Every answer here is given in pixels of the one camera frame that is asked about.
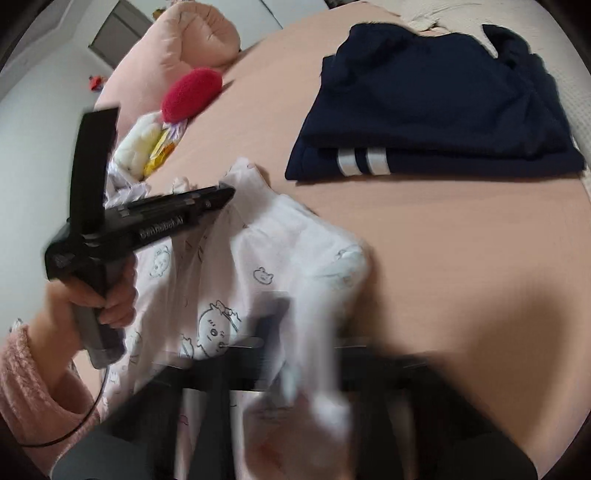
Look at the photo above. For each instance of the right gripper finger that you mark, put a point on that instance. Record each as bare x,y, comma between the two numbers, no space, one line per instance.
272,341

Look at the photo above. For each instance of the pink cartoon print pajama garment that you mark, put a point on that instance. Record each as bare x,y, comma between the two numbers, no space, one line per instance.
201,291

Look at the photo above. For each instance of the pink fuzzy left sleeve forearm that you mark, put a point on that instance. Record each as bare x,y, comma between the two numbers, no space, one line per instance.
35,414

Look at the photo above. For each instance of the person's left hand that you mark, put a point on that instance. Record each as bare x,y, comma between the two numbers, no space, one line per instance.
116,307

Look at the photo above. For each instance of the grey striped white garment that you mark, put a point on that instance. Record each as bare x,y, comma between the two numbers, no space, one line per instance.
121,188

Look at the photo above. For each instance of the red plush toy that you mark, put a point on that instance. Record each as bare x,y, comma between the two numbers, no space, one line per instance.
190,95

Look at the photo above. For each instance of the large pink pillow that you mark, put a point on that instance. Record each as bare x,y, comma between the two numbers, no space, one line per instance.
186,36

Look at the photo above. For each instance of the folded navy blue garment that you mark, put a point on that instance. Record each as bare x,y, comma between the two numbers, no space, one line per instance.
395,102

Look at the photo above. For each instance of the grey wall cabinet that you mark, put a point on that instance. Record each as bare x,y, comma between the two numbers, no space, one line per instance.
121,30

